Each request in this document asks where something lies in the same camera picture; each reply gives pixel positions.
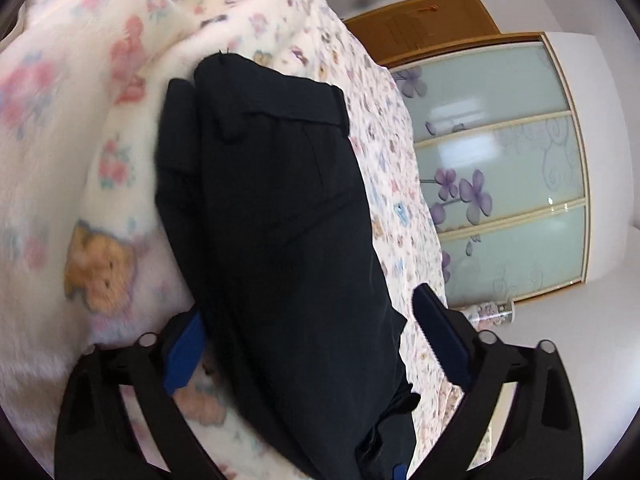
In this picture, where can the black pants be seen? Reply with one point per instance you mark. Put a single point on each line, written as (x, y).
(285, 240)

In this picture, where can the frosted glass sliding wardrobe door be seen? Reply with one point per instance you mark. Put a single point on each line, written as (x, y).
(500, 160)

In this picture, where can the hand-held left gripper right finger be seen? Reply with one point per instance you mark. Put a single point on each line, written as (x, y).
(445, 335)

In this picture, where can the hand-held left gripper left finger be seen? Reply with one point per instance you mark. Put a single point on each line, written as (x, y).
(182, 355)

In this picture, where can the brown wooden door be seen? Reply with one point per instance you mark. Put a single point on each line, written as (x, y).
(425, 25)

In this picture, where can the clear cylinder of plush toys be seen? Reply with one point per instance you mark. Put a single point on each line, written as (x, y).
(492, 312)

